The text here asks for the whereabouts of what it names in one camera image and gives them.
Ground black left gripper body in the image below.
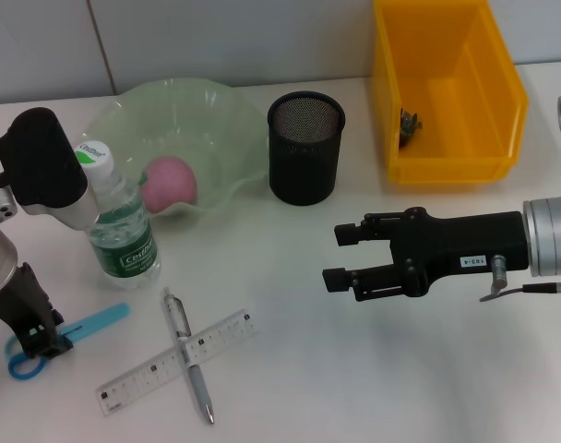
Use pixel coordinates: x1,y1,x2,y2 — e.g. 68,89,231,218
0,261,60,339

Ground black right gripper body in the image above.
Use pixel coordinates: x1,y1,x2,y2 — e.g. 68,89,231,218
389,206,530,300

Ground blue scissors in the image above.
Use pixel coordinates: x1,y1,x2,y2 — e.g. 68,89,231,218
4,302,131,381

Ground clear water bottle green label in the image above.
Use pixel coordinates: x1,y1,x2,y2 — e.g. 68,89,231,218
75,139,163,291

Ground pink toy peach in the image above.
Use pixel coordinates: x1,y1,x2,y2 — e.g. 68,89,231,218
139,156,199,215

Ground black mesh pen holder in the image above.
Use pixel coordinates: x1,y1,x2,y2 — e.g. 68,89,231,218
267,90,346,207

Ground transparent plastic ruler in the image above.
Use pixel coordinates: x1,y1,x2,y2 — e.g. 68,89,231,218
95,310,262,418

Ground silver ballpoint pen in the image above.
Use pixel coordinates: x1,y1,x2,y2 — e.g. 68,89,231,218
161,286,216,425

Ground green glass fruit bowl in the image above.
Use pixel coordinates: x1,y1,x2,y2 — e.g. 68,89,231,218
84,78,270,222

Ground yellow plastic bin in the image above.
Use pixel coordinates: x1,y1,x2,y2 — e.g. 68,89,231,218
371,0,530,186

